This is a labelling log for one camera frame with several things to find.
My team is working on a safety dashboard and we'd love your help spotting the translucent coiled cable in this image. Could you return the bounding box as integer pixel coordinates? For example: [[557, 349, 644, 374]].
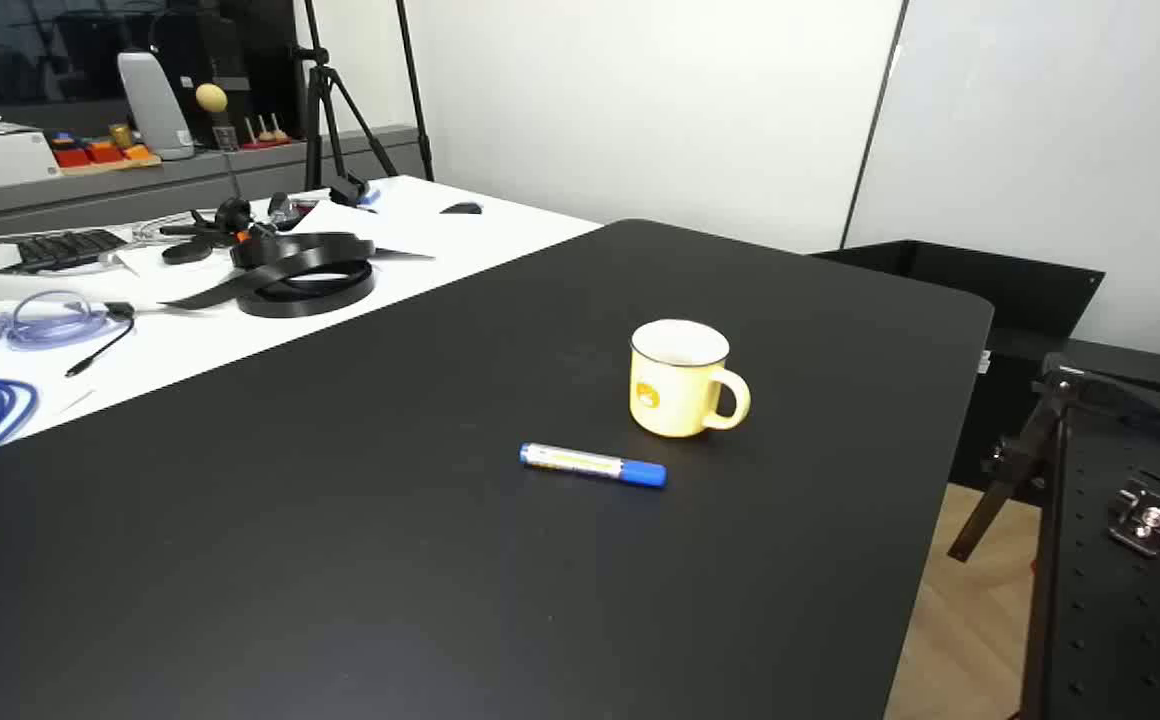
[[0, 282, 119, 356]]

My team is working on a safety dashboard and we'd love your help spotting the black camera tripod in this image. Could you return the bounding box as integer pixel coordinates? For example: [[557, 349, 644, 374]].
[[291, 0, 402, 191]]

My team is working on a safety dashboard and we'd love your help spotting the black and blue small object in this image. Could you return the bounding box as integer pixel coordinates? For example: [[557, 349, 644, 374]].
[[322, 172, 383, 216]]

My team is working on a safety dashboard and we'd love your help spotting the black coiled strap headset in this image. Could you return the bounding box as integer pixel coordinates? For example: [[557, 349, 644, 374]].
[[233, 226, 378, 318]]

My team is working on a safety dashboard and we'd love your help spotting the black angled stand leg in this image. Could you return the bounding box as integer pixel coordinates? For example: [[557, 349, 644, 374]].
[[945, 374, 1079, 563]]

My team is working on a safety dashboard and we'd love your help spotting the black keyboard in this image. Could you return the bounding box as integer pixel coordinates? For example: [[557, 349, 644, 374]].
[[10, 224, 130, 276]]

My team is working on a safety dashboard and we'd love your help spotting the colourful toy blocks tray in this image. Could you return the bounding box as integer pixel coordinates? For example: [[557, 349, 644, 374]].
[[46, 123, 162, 174]]

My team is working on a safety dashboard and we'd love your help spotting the small black device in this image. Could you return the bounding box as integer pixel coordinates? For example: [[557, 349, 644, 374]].
[[262, 191, 322, 235]]

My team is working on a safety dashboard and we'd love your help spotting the yellow ball on black stand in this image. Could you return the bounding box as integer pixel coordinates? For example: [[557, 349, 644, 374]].
[[154, 80, 262, 267]]

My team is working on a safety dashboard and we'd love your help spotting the grey bench shelf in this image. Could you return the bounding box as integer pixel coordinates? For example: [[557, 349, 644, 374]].
[[0, 123, 429, 246]]

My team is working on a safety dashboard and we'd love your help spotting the black cable with plug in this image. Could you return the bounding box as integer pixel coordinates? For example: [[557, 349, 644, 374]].
[[64, 299, 139, 380]]

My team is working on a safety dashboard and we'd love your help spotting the grey white upright device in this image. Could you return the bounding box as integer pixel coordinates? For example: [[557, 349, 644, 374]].
[[110, 46, 200, 164]]

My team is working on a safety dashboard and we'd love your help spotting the black perforated side table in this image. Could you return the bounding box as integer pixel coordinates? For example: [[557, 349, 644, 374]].
[[1017, 334, 1160, 720]]

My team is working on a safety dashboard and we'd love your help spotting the yellow enamel mug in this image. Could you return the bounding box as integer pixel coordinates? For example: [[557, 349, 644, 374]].
[[625, 317, 755, 444]]

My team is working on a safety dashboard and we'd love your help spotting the blue and white marker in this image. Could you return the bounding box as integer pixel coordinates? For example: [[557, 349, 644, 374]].
[[515, 439, 673, 490]]

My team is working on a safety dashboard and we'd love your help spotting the black thin pole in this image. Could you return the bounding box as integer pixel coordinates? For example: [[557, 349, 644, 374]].
[[391, 0, 441, 184]]

